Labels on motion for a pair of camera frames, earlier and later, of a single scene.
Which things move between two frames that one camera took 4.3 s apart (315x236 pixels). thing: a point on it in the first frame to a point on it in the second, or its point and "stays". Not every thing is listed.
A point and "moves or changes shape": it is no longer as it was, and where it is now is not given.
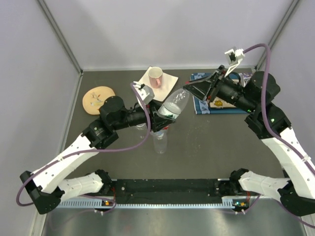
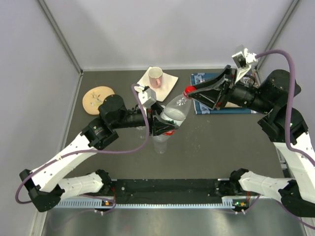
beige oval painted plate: x=94 y=97 stays
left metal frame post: x=60 y=34 stays
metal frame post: x=279 y=28 stays
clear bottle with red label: x=172 y=107 moves or changes shape
